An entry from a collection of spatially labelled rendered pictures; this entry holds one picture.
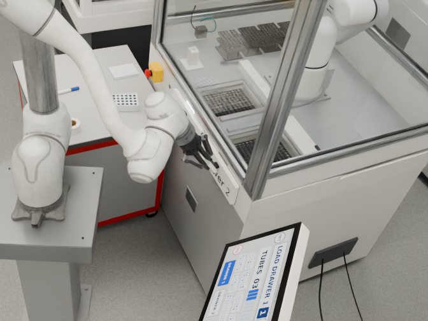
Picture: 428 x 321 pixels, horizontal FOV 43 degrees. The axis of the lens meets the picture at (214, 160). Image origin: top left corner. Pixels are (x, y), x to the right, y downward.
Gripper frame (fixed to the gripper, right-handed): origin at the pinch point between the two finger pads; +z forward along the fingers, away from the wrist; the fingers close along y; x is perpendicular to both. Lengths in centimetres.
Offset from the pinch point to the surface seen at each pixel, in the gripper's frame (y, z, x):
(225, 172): 3.8, 11.6, 1.5
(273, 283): -24, -12, -54
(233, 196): -1.9, 16.8, -4.4
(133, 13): 54, 4, 108
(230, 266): -26.1, -2.1, -33.5
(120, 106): 6, 4, 67
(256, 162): 8.7, -1.8, -17.4
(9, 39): 21, 37, 256
